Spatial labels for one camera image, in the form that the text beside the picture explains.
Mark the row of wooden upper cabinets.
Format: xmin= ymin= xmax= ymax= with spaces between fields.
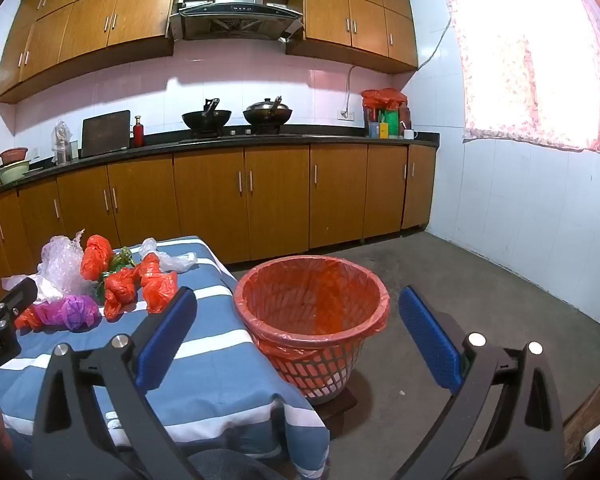
xmin=0 ymin=0 xmax=420 ymax=105

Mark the steel range hood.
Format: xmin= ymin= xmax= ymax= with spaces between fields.
xmin=167 ymin=0 xmax=305 ymax=42

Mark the green basin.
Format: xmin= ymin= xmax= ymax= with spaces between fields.
xmin=0 ymin=159 xmax=32 ymax=185

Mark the grey power cable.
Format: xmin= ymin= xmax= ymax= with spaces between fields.
xmin=346 ymin=64 xmax=361 ymax=111

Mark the purple plastic bag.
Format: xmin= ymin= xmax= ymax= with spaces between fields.
xmin=32 ymin=294 xmax=102 ymax=332

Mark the pink floral curtain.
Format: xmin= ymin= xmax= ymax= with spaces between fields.
xmin=442 ymin=0 xmax=600 ymax=155

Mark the black kitchen countertop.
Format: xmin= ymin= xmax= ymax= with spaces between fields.
xmin=0 ymin=124 xmax=441 ymax=200

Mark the white wall cable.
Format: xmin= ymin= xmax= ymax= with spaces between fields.
xmin=416 ymin=10 xmax=455 ymax=70

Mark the red bag over condiments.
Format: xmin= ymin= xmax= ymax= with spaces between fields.
xmin=361 ymin=88 xmax=408 ymax=111

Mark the row of wooden lower cabinets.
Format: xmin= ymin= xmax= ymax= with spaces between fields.
xmin=0 ymin=142 xmax=437 ymax=293

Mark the dark cutting board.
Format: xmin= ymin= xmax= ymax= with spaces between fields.
xmin=80 ymin=110 xmax=132 ymax=159

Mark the wok with steel lid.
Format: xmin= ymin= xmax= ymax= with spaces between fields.
xmin=243 ymin=96 xmax=294 ymax=133

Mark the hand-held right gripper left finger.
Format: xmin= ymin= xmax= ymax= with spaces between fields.
xmin=32 ymin=286 xmax=199 ymax=480

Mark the black wok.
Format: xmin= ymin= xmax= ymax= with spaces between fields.
xmin=181 ymin=98 xmax=232 ymax=136

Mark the brown wooden furniture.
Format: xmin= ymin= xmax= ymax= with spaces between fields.
xmin=562 ymin=370 xmax=600 ymax=461

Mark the small red plastic bag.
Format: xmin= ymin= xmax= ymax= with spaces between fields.
xmin=14 ymin=305 xmax=43 ymax=332

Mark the clear white plastic bag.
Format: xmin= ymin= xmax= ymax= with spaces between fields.
xmin=139 ymin=237 xmax=198 ymax=273

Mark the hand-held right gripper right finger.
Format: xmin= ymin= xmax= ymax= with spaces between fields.
xmin=398 ymin=285 xmax=566 ymax=480

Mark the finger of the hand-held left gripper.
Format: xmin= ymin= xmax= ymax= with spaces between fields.
xmin=0 ymin=278 xmax=38 ymax=335

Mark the row of wooden cabinets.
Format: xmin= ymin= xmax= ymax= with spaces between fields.
xmin=0 ymin=0 xmax=420 ymax=105
xmin=0 ymin=142 xmax=437 ymax=293

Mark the blue white striped tablecloth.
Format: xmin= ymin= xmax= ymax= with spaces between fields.
xmin=0 ymin=235 xmax=331 ymax=478

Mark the black gas stove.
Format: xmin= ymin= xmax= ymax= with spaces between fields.
xmin=180 ymin=127 xmax=301 ymax=141

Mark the red mesh waste basket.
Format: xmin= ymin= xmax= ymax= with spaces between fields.
xmin=233 ymin=255 xmax=391 ymax=406

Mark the olive green plastic bag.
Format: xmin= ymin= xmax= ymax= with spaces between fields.
xmin=111 ymin=246 xmax=137 ymax=273

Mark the dark wooden board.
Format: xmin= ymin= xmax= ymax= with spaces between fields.
xmin=312 ymin=385 xmax=359 ymax=428

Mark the glass jar with plastic wrap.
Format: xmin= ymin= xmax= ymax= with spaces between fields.
xmin=52 ymin=120 xmax=78 ymax=165

